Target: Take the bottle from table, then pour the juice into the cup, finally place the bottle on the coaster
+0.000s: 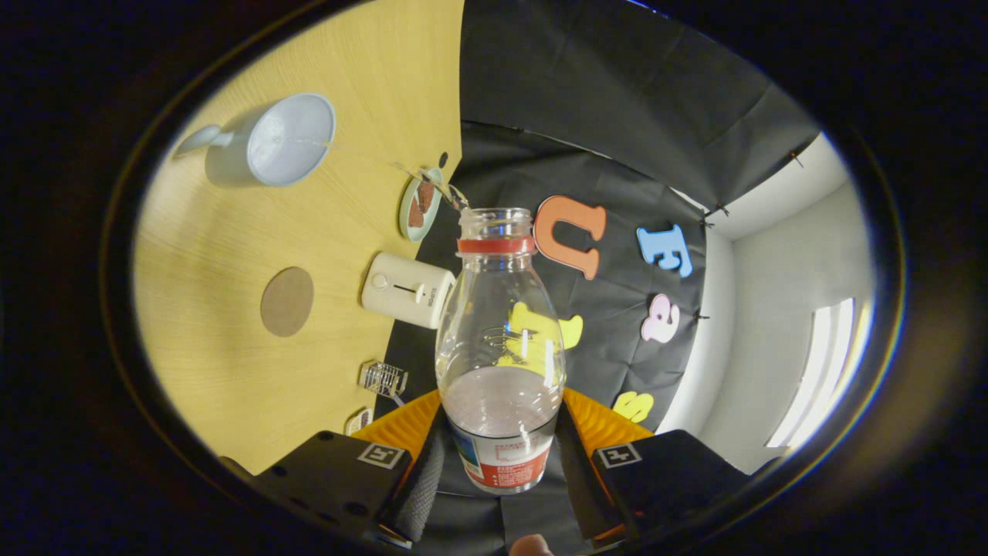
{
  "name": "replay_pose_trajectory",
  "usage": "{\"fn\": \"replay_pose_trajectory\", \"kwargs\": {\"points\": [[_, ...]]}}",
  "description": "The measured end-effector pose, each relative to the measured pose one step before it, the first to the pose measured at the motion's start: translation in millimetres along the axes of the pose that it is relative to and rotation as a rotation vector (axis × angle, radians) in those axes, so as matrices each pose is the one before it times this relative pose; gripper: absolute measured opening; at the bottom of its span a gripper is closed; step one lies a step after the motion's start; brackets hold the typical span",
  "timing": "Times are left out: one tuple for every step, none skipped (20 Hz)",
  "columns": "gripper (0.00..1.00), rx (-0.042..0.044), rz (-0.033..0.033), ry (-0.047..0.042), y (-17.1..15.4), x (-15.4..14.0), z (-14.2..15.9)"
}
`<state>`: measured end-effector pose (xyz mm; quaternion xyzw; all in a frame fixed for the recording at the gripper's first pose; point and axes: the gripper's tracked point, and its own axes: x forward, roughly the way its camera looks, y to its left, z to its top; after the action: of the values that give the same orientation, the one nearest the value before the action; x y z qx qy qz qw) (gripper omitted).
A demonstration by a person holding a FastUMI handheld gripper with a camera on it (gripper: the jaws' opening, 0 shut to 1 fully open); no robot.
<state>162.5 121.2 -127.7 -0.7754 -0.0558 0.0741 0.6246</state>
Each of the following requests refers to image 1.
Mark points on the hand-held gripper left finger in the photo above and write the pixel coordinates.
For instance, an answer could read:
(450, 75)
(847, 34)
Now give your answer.
(421, 494)

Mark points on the round brown coaster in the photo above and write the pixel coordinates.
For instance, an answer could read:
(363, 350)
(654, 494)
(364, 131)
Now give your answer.
(287, 301)

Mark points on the long ceiling light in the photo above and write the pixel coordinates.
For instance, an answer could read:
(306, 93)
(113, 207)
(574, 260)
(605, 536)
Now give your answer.
(818, 371)

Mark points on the white toaster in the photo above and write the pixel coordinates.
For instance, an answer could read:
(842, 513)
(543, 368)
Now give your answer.
(405, 289)

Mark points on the white cup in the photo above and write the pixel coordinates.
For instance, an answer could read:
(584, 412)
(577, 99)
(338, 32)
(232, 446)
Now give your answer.
(289, 139)

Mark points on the small white dish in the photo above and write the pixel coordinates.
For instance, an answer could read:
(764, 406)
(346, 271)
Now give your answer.
(359, 422)

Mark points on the brown food pieces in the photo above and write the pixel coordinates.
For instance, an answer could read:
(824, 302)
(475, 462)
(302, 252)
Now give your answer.
(421, 205)

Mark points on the clear juice bottle red label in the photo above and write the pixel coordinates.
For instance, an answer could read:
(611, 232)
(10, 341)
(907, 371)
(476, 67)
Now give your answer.
(502, 417)

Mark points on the small pale green plate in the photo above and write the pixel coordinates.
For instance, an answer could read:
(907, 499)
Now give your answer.
(405, 224)

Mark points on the wooden table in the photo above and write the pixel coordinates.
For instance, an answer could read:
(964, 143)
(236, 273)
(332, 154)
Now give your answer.
(231, 371)

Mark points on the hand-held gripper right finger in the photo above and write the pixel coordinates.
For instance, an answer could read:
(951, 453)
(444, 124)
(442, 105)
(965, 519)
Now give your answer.
(587, 494)

